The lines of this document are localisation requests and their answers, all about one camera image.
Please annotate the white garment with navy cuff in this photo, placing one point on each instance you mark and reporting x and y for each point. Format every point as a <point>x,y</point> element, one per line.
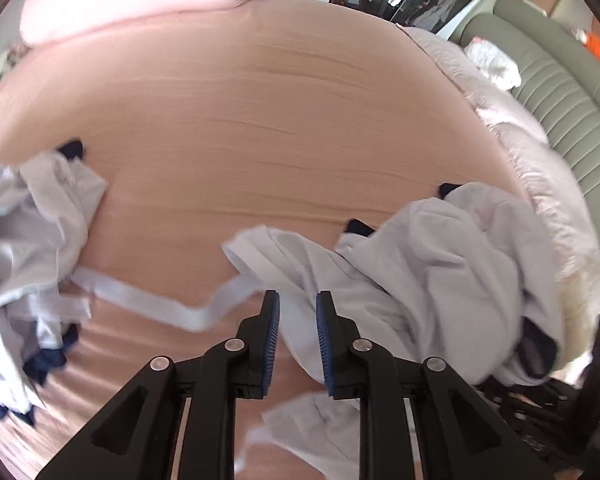
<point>35,220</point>

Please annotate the pale pink quilt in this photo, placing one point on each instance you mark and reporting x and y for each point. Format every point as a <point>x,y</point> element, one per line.
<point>530,160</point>

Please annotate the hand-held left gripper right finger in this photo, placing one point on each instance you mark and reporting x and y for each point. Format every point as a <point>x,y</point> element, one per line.
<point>325,345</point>

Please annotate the pile of pale clothes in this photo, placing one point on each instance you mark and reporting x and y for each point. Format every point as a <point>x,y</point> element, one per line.
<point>2,65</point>

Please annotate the navy blue garment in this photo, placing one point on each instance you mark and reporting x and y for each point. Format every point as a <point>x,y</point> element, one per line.
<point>50,360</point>

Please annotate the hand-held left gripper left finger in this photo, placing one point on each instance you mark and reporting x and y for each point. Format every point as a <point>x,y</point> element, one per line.
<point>272,340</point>

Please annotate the pink sheeted bed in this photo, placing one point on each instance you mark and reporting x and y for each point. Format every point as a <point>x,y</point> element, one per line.
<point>280,110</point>

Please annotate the cream folded blanket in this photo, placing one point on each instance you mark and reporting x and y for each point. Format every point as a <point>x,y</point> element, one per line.
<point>585,305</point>

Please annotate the white cloth on sofa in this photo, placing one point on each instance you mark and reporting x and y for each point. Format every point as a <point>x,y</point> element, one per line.
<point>495,62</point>

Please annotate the grey-green padded headboard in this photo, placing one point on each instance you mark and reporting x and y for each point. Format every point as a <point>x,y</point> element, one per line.
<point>555,85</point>

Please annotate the orange plush toy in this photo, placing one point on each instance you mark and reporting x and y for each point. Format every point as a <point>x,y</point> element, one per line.
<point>597,47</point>

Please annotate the white shirt with navy trim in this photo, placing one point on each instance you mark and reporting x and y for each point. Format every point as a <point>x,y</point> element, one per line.
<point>430,270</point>

